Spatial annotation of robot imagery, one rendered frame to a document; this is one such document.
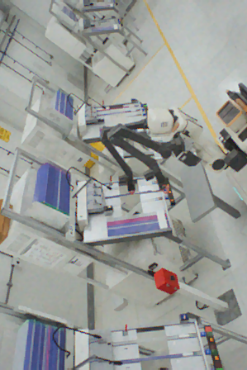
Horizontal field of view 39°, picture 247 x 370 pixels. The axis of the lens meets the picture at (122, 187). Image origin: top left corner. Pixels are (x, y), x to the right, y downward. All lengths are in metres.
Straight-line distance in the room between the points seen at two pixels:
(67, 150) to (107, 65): 3.64
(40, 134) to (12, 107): 2.13
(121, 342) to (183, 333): 0.39
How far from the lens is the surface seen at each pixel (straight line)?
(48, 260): 3.03
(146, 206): 3.06
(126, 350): 2.34
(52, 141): 3.97
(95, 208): 3.03
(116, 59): 7.36
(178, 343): 2.36
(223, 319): 3.21
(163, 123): 2.49
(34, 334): 2.16
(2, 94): 5.92
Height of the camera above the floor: 2.50
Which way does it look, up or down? 28 degrees down
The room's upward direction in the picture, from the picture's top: 60 degrees counter-clockwise
